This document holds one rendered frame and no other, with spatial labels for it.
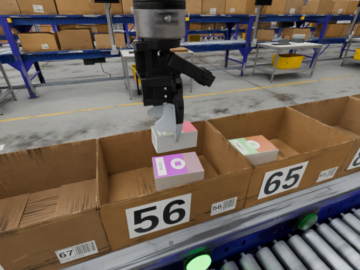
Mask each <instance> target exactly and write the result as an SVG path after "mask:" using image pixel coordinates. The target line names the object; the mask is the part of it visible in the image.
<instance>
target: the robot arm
mask: <svg viewBox="0 0 360 270"><path fill-rule="evenodd" d="M185 9H186V0H133V11H134V22H135V27H136V36H137V37H138V38H142V41H133V49H134V58H135V64H136V71H135V73H136V82H137V91H138V95H142V102H143V104H144V106H152V105H153V107H151V108H149V109H148V111H147V114H148V115H149V116H153V117H161V118H160V119H159V120H158V121H156V122H155V129H156V130H157V131H161V132H173V133H174V141H175V143H177V142H178V140H179V138H180V136H181V132H182V127H183V121H184V100H183V84H182V79H181V73H183V74H185V75H187V76H189V77H191V78H193V79H194V81H196V82H197V83H198V84H200V85H203V86H205V85H206V86H208V87H210V86H211V85H212V83H213V81H214V79H215V78H216V77H215V76H213V75H212V72H210V71H209V69H207V68H203V67H202V66H201V67H198V66H196V65H194V64H193V63H191V62H189V61H187V60H186V59H184V58H182V57H181V56H178V55H177V54H176V53H174V52H172V51H170V49H172V48H178V47H180V46H181V40H180V38H182V37H184V36H185ZM159 51H160V52H159ZM158 52H159V55H158ZM138 78H139V79H140V83H141V88H140V89H139V84H138Z"/></svg>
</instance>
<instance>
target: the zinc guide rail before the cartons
mask: <svg viewBox="0 0 360 270"><path fill-rule="evenodd" d="M356 188H360V172H357V173H354V174H351V175H348V176H345V177H341V178H338V179H335V180H333V181H330V182H327V183H324V184H320V185H317V186H314V187H311V188H309V189H306V190H303V191H299V192H296V193H293V194H290V195H287V196H284V197H281V198H278V199H275V200H272V201H269V202H266V203H263V204H260V205H257V206H253V207H250V208H247V209H244V210H242V211H239V212H236V213H232V214H229V215H226V216H223V217H220V218H217V219H214V220H211V221H208V222H205V223H202V224H199V225H196V226H193V227H190V228H187V229H184V230H181V231H177V232H174V233H172V234H169V235H165V236H162V237H159V238H156V239H153V240H151V241H148V242H144V243H141V244H138V245H135V246H132V247H129V248H126V249H123V250H120V251H117V252H114V253H111V254H108V255H105V256H102V257H99V258H95V259H92V260H89V261H86V262H83V263H81V264H77V265H74V266H71V267H68V268H65V269H62V270H132V269H135V268H138V267H141V266H143V265H147V264H149V263H152V262H155V261H157V260H160V259H163V258H166V257H168V256H172V255H174V254H177V253H180V252H182V251H185V250H188V249H191V248H193V247H196V246H199V245H202V244H205V243H207V242H210V241H213V240H215V239H218V238H221V237H224V236H227V235H230V234H232V233H235V232H237V231H240V230H243V229H246V228H249V227H251V226H255V225H257V224H260V223H262V222H265V221H268V220H271V219H274V218H276V217H279V216H281V215H285V214H287V213H290V212H293V211H296V210H298V209H301V208H304V207H306V206H310V205H312V204H315V203H318V202H320V201H323V200H326V199H329V198H331V197H335V196H337V195H340V194H343V193H345V192H348V191H351V190H354V189H356Z"/></svg>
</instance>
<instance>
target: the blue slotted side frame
mask: <svg viewBox="0 0 360 270"><path fill-rule="evenodd" d="M317 208H320V209H319V211H318V214H317V216H318V219H317V221H316V223H317V222H318V223H319V224H320V225H321V224H323V223H326V224H327V225H328V224H329V223H330V221H329V220H328V218H331V219H333V220H334V219H335V218H339V219H342V216H341V215H340V214H341V213H343V214H345V215H346V214H348V213H351V214H353V213H354V212H353V211H352V210H351V209H353V208H354V209H356V210H358V209H360V187H359V188H356V189H354V190H351V191H348V192H345V193H343V194H340V195H337V196H335V197H331V198H329V199H326V200H323V201H320V202H318V203H315V204H312V205H310V206H306V207H304V208H301V209H298V210H296V211H293V212H290V213H287V214H285V215H281V216H279V217H276V218H274V219H271V220H268V221H265V222H262V223H260V224H257V225H255V226H251V227H249V228H246V229H243V230H240V231H237V232H235V233H232V234H230V235H227V236H224V237H221V238H218V239H215V240H213V241H210V242H207V243H205V244H202V245H199V246H196V247H193V248H191V249H188V250H185V251H182V252H180V253H177V254H174V255H172V256H168V257H166V258H163V259H160V260H157V261H155V262H152V263H149V264H147V265H143V266H141V267H138V268H135V269H132V270H168V269H170V270H183V259H184V258H186V257H188V256H191V255H193V254H196V253H199V252H201V251H205V250H207V249H210V248H213V251H212V258H211V263H210V265H209V266H208V268H209V269H215V270H221V267H222V266H223V265H224V262H223V260H225V259H226V260H227V262H229V261H233V262H235V264H236V266H239V265H240V264H239V260H240V259H241V257H242V256H241V253H242V252H244V254H245V255H246V254H252V255H253V257H254V259H256V258H257V257H256V253H257V252H258V251H259V250H258V248H257V247H258V246H260V247H261V248H264V247H268V248H269V249H270V250H271V252H273V250H272V247H273V245H274V242H273V240H274V239H275V240H276V241H277V242H279V241H284V242H285V243H286V244H287V245H288V243H287V241H288V239H289V237H288V234H291V235H292V236H293V235H297V234H298V235H300V237H301V238H302V234H303V233H304V232H303V231H302V230H300V229H297V230H295V231H293V227H294V225H295V223H296V221H297V219H298V217H299V216H300V215H301V214H304V213H306V212H309V211H312V210H314V209H317ZM329 209H330V210H329ZM328 210H329V211H328ZM290 223H291V224H290ZM316 223H315V224H316ZM289 224H290V226H289ZM315 224H314V225H313V226H311V227H310V228H309V229H313V230H314V231H315V230H316V228H317V226H316V225H315ZM275 229H276V231H275V232H274V230H275ZM306 230H308V229H306ZM260 234H261V236H260V238H259V235H260ZM243 241H245V243H244V244H243ZM242 244H243V245H242ZM226 247H228V250H227V251H225V250H226Z"/></svg>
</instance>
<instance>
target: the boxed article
mask: <svg viewBox="0 0 360 270"><path fill-rule="evenodd" d="M151 128H152V143H153V145H154V147H155V150H156V152H157V153H164V152H170V151H175V150H179V149H185V148H190V147H196V146H197V134H198V131H197V129H196V128H195V127H194V126H193V125H192V124H191V123H190V121H186V122H183V127H182V132H181V136H180V138H179V140H178V142H175V141H174V133H173V132H161V131H157V130H156V129H155V126H151Z"/></svg>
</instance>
